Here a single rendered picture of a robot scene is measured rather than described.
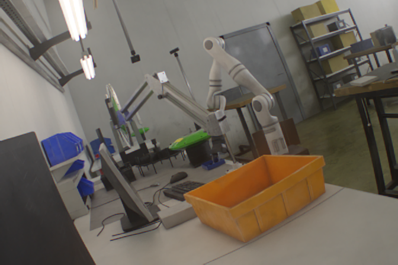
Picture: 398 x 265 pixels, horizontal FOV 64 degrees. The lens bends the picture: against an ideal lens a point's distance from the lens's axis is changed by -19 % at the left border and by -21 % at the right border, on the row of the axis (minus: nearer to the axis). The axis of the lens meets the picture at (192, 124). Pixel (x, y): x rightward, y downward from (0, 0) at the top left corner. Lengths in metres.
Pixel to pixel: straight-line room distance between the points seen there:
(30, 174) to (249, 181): 0.97
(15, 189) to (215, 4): 7.27
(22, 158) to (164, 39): 6.76
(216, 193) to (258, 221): 0.33
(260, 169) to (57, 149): 1.33
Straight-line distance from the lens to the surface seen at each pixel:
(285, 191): 1.00
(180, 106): 1.84
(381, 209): 0.87
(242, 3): 7.77
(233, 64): 2.00
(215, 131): 1.72
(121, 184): 1.32
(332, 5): 8.25
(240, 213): 0.93
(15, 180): 0.41
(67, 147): 2.28
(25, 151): 0.45
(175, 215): 1.32
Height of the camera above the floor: 1.31
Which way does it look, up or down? 4 degrees down
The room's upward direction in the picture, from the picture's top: 22 degrees counter-clockwise
